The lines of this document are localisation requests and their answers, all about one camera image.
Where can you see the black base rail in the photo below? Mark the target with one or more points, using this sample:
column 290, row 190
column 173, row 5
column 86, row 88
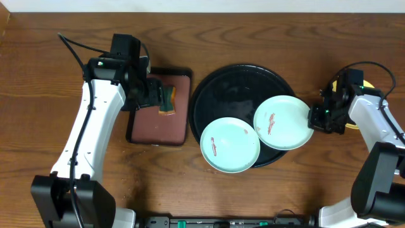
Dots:
column 201, row 222

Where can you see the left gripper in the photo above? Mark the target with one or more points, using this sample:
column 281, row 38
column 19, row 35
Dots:
column 157, row 95

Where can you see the light green plate front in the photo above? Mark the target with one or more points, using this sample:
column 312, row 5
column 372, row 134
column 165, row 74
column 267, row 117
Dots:
column 230, row 145

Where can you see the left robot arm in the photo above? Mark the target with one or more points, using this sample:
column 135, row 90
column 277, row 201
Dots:
column 72, row 194

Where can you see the light green plate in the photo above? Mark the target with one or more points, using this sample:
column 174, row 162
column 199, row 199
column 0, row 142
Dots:
column 281, row 122
column 230, row 145

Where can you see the orange green sponge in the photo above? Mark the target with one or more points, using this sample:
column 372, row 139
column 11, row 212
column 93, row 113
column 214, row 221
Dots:
column 168, row 105

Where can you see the black rectangular tray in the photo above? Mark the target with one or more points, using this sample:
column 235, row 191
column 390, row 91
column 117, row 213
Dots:
column 148, row 126

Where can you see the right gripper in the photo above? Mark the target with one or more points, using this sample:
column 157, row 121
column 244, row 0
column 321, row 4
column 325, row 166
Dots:
column 314, row 122

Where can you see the yellow plate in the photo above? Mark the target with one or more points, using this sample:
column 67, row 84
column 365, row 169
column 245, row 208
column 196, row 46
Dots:
column 366, row 85

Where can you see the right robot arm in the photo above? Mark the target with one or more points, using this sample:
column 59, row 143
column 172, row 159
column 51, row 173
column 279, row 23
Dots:
column 375, row 198

